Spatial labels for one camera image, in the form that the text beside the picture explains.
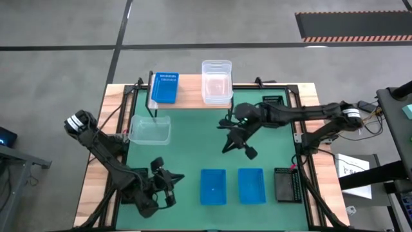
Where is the black plastic basket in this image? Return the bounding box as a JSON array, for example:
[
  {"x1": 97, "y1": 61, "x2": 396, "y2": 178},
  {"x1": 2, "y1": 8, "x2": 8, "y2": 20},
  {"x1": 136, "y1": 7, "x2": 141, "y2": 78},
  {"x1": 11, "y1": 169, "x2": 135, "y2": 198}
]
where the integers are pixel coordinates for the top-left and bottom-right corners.
[
  {"x1": 274, "y1": 167, "x2": 303, "y2": 204},
  {"x1": 261, "y1": 95, "x2": 286, "y2": 108}
]

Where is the black aluminium rig frame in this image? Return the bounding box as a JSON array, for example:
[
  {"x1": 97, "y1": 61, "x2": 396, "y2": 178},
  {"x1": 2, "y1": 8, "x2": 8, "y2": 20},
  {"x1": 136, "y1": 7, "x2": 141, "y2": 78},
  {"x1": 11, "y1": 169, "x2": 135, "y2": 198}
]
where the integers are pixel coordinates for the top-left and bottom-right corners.
[{"x1": 75, "y1": 77, "x2": 350, "y2": 231}]

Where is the wooden shelf black metal frame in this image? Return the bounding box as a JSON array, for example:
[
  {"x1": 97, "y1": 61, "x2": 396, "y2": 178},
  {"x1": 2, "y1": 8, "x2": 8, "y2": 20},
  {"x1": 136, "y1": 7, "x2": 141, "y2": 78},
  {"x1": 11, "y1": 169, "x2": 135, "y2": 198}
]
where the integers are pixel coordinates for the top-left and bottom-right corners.
[{"x1": 145, "y1": 70, "x2": 235, "y2": 122}]

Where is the black device blue light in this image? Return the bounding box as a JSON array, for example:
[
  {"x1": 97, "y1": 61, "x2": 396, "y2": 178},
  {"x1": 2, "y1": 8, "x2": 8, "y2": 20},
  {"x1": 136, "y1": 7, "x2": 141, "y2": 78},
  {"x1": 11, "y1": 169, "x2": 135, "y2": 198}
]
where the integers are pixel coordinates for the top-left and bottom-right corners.
[{"x1": 0, "y1": 126, "x2": 19, "y2": 149}]

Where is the black equipment cart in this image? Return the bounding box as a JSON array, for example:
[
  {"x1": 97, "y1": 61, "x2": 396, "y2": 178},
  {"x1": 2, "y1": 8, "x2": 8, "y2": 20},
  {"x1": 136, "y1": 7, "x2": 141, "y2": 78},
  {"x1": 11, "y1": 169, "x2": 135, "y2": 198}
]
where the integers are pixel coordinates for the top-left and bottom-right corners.
[{"x1": 337, "y1": 79, "x2": 412, "y2": 194}]

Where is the clear plastic bin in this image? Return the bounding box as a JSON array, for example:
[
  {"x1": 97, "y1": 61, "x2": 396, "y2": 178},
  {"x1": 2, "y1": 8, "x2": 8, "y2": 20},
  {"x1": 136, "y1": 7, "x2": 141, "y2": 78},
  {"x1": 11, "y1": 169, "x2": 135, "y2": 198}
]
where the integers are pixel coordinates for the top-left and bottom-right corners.
[
  {"x1": 201, "y1": 59, "x2": 234, "y2": 105},
  {"x1": 127, "y1": 114, "x2": 172, "y2": 146}
]

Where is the black power adapter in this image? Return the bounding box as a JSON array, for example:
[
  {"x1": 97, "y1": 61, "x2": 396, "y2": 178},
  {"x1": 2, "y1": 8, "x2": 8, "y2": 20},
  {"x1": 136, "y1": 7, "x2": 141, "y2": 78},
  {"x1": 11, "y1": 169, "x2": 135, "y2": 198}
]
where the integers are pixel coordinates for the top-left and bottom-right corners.
[{"x1": 357, "y1": 100, "x2": 374, "y2": 113}]

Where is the white paper sheet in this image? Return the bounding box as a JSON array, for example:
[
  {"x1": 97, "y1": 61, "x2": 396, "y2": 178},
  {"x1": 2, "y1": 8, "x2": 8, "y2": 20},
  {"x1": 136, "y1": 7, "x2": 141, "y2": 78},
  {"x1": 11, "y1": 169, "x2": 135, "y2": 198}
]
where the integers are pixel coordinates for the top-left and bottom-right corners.
[{"x1": 334, "y1": 153, "x2": 373, "y2": 200}]

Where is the teal table mat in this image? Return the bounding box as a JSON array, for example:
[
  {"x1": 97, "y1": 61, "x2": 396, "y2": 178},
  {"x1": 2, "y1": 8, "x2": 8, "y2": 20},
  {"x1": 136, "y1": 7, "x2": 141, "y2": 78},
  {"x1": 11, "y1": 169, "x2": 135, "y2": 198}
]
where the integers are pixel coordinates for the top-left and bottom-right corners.
[{"x1": 115, "y1": 88, "x2": 310, "y2": 231}]

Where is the blue plastic basket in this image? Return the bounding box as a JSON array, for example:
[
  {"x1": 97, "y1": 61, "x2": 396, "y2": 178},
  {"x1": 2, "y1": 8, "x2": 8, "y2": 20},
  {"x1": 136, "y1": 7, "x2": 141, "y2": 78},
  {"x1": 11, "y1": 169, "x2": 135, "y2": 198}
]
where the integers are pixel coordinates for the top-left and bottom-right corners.
[
  {"x1": 151, "y1": 72, "x2": 180, "y2": 104},
  {"x1": 200, "y1": 168, "x2": 227, "y2": 206},
  {"x1": 238, "y1": 168, "x2": 267, "y2": 205}
]

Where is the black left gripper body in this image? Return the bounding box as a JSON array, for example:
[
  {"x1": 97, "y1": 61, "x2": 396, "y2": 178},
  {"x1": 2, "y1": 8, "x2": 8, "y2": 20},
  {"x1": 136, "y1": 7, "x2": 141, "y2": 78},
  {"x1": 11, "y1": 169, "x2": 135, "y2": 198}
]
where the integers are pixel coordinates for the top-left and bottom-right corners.
[{"x1": 150, "y1": 157, "x2": 178, "y2": 208}]

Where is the teal box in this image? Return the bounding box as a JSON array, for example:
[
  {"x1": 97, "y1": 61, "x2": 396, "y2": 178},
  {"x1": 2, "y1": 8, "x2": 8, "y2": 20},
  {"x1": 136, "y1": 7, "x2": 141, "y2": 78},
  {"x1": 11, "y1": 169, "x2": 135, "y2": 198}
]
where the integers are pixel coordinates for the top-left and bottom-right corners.
[{"x1": 401, "y1": 103, "x2": 412, "y2": 121}]

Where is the grey metal desk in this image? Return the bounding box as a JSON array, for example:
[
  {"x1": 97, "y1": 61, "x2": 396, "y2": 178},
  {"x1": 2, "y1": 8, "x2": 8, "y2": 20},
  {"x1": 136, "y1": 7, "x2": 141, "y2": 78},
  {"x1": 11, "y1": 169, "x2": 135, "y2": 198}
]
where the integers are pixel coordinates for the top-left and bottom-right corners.
[{"x1": 0, "y1": 144, "x2": 52, "y2": 232}]

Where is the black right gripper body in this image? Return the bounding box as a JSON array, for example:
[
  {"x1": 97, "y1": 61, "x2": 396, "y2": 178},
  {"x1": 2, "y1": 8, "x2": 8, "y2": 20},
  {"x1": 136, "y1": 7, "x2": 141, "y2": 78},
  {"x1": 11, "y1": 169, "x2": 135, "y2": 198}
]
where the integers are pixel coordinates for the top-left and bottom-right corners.
[{"x1": 218, "y1": 118, "x2": 259, "y2": 160}]

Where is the black hazard striped floor mat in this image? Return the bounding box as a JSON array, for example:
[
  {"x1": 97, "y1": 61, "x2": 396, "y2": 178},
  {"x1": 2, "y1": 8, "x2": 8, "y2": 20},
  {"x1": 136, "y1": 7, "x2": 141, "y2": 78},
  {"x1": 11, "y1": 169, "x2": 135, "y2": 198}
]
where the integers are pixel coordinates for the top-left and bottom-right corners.
[{"x1": 295, "y1": 10, "x2": 412, "y2": 43}]

